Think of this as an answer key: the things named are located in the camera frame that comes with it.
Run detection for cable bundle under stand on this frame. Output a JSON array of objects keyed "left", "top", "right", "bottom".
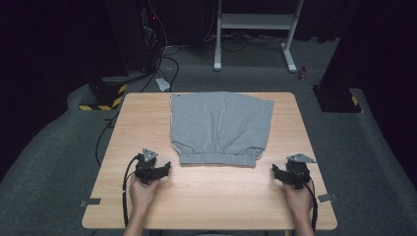
[{"left": 204, "top": 30, "right": 287, "bottom": 53}]

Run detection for grey shorts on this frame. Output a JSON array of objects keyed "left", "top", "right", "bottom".
[{"left": 169, "top": 90, "right": 275, "bottom": 168}]

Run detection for person's left hand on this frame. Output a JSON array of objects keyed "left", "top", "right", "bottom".
[{"left": 129, "top": 177, "right": 161, "bottom": 213}]

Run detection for black equipment rack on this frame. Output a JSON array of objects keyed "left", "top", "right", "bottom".
[{"left": 106, "top": 0, "right": 165, "bottom": 76}]

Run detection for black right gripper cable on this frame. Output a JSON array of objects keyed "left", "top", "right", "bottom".
[{"left": 304, "top": 180, "right": 320, "bottom": 232}]

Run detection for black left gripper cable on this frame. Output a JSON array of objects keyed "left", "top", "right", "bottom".
[{"left": 121, "top": 154, "right": 141, "bottom": 228}]

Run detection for white metal stand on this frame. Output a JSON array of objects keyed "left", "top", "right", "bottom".
[{"left": 213, "top": 0, "right": 305, "bottom": 74}]

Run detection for grey tape strip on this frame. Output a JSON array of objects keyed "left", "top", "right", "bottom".
[
  {"left": 317, "top": 193, "right": 339, "bottom": 204},
  {"left": 80, "top": 197, "right": 102, "bottom": 208}
]

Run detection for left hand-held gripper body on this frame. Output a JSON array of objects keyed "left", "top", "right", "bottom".
[{"left": 135, "top": 147, "right": 161, "bottom": 185}]

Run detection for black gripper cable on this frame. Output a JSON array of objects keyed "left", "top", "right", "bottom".
[
  {"left": 121, "top": 154, "right": 141, "bottom": 228},
  {"left": 304, "top": 180, "right": 320, "bottom": 232}
]

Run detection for black base with hazard stripes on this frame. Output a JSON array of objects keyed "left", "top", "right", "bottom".
[
  {"left": 78, "top": 76, "right": 129, "bottom": 112},
  {"left": 312, "top": 84, "right": 364, "bottom": 114}
]

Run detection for black looped floor cable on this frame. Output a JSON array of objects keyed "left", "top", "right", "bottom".
[{"left": 140, "top": 45, "right": 182, "bottom": 93}]

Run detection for person's right hand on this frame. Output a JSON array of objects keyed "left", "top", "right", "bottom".
[{"left": 283, "top": 181, "right": 314, "bottom": 219}]

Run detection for white paper scrap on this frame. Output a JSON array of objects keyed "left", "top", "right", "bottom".
[{"left": 154, "top": 77, "right": 172, "bottom": 93}]

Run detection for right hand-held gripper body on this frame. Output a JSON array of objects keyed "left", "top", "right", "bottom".
[{"left": 284, "top": 152, "right": 318, "bottom": 191}]

